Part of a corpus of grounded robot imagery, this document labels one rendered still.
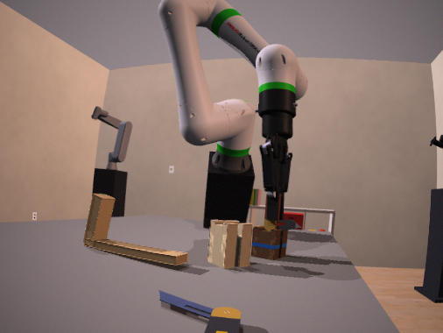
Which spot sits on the brown wooden l-shaped frame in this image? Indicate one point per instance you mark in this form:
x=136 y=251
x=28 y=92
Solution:
x=99 y=217

